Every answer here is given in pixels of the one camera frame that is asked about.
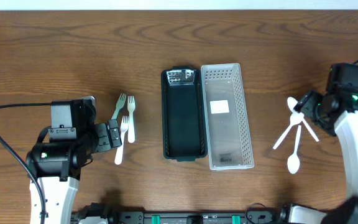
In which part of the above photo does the white plastic spoon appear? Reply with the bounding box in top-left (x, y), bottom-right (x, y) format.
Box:
top-left (273, 113), bottom-right (304, 149)
top-left (287, 96), bottom-right (319, 142)
top-left (83, 96), bottom-right (96, 104)
top-left (287, 125), bottom-right (301, 174)

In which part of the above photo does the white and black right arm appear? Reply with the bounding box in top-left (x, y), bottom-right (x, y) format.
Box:
top-left (282, 91), bottom-right (358, 223)

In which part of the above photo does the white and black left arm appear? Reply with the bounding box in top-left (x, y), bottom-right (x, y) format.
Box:
top-left (26, 118), bottom-right (122, 223)

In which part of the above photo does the white plastic fork, lower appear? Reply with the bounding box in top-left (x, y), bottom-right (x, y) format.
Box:
top-left (114, 116), bottom-right (129, 165)

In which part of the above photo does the white plastic fork, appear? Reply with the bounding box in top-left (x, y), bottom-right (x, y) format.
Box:
top-left (114, 116), bottom-right (129, 165)
top-left (127, 96), bottom-right (135, 143)

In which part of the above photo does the mint green plastic fork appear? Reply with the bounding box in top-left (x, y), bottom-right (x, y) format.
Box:
top-left (111, 93), bottom-right (127, 119)

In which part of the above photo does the white plastic fork, upper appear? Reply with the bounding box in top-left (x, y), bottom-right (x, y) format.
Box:
top-left (127, 96), bottom-right (135, 143)

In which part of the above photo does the white plastic spoon by forks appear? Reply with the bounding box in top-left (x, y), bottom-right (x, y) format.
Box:
top-left (83, 96), bottom-right (96, 104)

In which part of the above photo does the dark green plastic basket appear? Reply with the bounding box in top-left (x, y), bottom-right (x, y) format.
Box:
top-left (161, 66), bottom-right (208, 162)

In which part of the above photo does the clear white plastic basket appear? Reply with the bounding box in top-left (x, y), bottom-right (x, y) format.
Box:
top-left (201, 63), bottom-right (254, 170)

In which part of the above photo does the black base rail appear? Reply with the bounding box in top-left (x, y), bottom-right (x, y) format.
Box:
top-left (70, 203), bottom-right (285, 224)

